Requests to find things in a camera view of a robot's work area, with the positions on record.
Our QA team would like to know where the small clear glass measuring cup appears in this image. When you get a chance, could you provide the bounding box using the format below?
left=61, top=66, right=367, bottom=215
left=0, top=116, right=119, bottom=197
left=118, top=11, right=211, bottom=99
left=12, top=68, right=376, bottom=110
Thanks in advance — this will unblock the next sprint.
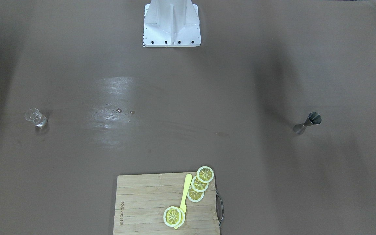
left=24, top=108, right=48, bottom=128

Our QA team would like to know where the lemon slice top of pair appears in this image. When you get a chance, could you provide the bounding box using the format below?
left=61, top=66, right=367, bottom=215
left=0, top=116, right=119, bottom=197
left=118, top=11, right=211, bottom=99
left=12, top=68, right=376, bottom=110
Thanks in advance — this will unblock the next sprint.
left=163, top=206, right=181, bottom=228

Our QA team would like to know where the bamboo cutting board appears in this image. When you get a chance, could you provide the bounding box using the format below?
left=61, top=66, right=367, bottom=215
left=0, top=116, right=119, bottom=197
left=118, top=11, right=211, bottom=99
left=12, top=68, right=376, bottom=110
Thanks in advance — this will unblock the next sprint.
left=113, top=172, right=221, bottom=235

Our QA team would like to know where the lemon slice near knife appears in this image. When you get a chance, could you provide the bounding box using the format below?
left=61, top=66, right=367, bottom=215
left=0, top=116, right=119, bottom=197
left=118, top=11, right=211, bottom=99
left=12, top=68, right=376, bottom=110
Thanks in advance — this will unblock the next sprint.
left=187, top=186, right=205, bottom=203

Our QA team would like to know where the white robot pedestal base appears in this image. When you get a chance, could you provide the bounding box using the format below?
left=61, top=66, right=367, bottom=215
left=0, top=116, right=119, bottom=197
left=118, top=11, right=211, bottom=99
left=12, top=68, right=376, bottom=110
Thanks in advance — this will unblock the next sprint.
left=142, top=0, right=201, bottom=47

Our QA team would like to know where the lemon slice end of row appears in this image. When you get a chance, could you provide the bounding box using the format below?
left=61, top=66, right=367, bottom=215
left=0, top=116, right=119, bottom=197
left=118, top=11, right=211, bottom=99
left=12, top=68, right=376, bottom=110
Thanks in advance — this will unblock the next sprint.
left=196, top=166, right=214, bottom=183

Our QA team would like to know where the lemon slice under pair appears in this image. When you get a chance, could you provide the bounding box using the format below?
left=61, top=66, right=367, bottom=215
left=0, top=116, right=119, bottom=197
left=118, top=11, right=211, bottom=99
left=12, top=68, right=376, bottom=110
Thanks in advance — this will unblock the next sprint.
left=178, top=208, right=186, bottom=227

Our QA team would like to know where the yellow plastic knife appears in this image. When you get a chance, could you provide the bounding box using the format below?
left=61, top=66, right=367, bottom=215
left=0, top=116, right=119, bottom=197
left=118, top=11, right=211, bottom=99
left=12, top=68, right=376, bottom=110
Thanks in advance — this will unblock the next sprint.
left=174, top=173, right=193, bottom=229

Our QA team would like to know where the steel double jigger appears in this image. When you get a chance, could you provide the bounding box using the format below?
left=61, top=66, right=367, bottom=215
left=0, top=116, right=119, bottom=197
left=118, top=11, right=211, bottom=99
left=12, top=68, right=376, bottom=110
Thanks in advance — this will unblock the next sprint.
left=293, top=112, right=322, bottom=135

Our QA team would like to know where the lemon slice middle of row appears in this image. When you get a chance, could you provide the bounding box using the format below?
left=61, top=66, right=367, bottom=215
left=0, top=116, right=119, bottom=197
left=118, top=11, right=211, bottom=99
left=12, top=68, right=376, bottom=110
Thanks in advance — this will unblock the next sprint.
left=191, top=176, right=209, bottom=193

